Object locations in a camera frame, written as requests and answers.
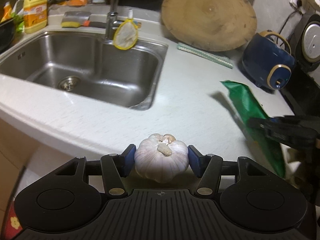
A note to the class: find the chrome kitchen faucet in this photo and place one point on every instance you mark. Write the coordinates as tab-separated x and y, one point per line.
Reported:
112	22

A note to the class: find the yellow grey scrub sponge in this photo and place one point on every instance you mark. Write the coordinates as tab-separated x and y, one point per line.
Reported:
75	19

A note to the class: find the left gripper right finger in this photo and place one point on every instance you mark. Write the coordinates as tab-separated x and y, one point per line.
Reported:
208	168

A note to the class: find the green white knitted cloth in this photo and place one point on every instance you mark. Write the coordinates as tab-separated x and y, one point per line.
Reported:
221	60

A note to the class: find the round wooden cutting board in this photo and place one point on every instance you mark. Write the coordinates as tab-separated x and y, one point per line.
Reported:
212	25

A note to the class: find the yellow mesh sink strainer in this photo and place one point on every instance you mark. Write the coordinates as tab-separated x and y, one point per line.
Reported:
126	35

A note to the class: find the blue rice cooker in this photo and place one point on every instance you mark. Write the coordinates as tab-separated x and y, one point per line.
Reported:
268	60

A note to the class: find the stainless steel sink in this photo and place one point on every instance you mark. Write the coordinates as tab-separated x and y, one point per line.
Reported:
87	65

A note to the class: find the garlic bulb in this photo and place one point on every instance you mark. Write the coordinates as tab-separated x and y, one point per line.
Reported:
161	158

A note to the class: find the yellow detergent bottle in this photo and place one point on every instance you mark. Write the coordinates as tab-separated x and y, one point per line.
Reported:
35	14

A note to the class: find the short green wrapper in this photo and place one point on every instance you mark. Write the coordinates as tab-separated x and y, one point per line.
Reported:
247	106

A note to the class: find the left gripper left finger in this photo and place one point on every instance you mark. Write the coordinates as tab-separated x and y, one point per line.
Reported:
114	167

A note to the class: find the black open rice cooker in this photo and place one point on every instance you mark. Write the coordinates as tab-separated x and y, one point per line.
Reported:
302	91

